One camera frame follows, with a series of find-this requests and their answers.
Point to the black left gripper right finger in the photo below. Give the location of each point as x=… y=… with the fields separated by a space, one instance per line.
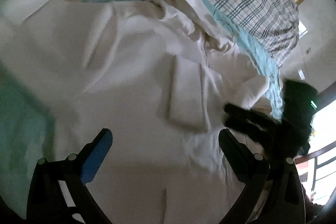
x=285 y=202

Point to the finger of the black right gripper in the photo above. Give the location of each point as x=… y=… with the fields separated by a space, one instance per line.
x=260 y=128
x=246 y=111

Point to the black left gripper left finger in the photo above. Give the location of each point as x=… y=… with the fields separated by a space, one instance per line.
x=58 y=191

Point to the large white garment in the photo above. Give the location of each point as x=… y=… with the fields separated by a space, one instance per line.
x=155 y=72

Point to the teal floral bed sheet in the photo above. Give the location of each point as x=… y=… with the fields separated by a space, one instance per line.
x=28 y=126

